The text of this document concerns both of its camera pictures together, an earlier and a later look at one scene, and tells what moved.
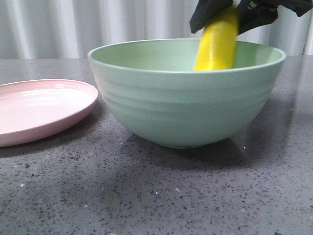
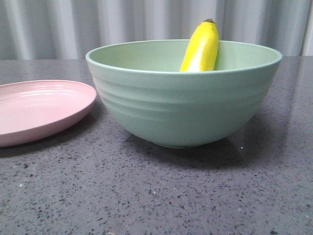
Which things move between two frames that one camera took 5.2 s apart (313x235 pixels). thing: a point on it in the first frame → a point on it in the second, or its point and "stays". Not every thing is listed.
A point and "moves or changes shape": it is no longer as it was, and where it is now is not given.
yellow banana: (216, 47) moves or changes shape
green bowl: (151, 85) stays
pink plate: (30, 108) stays
